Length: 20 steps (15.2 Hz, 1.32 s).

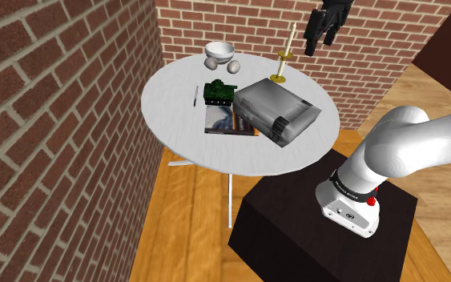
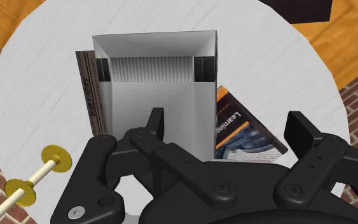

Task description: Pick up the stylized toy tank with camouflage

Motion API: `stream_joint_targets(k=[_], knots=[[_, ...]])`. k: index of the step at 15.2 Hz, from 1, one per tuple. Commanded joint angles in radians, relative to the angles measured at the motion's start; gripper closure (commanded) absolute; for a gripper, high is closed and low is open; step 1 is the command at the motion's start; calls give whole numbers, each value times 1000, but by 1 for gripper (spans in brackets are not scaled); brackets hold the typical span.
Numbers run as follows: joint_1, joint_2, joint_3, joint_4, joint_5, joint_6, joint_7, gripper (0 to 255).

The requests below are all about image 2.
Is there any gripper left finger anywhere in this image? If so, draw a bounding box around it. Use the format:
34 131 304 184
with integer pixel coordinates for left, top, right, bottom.
50 106 238 224

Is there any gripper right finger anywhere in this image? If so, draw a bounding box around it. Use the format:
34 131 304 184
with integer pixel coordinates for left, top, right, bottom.
272 110 358 216

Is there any white open box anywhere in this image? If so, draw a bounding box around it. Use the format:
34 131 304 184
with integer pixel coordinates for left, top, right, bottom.
92 30 219 162

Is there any dark book with orange stripes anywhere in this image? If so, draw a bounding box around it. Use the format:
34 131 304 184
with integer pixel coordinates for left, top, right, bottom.
214 85 289 164

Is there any cream rod with yellow discs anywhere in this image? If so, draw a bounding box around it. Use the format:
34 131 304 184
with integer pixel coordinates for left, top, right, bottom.
0 144 73 224

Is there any brown book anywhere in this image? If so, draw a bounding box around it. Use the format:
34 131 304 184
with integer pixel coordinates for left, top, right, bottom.
74 50 113 137

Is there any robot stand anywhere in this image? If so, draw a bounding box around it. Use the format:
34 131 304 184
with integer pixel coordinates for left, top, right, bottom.
258 0 334 25

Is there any round white table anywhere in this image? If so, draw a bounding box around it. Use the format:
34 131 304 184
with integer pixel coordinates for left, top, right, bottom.
0 0 352 224

